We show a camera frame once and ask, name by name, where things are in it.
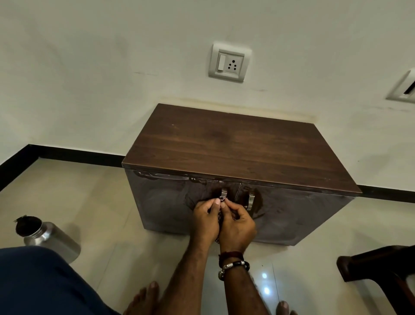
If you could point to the person's left hand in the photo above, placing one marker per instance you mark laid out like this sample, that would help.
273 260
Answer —
204 224

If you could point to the person's right hand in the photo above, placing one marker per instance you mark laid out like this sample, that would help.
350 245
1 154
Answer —
238 230

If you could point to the checkered maroon white cloth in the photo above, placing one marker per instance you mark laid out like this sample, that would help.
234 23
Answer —
220 215

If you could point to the brown wooden cabinet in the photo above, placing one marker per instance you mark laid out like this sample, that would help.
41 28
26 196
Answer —
243 146

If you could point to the person's left forearm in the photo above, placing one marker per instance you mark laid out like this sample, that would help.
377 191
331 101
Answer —
184 282

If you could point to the person's right foot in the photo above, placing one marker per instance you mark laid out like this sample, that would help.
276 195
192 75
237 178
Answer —
283 308

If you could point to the person's dark trousers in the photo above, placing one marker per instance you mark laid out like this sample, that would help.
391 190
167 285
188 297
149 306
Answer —
42 282

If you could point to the brown plastic stool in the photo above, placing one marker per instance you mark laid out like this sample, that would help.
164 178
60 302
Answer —
385 269

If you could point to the steel water bottle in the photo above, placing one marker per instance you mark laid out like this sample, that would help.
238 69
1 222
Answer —
52 240

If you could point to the small white socket panel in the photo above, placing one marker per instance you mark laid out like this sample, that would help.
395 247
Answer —
229 62

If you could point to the wide white switch panel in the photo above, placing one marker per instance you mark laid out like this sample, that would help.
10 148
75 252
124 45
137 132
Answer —
403 87

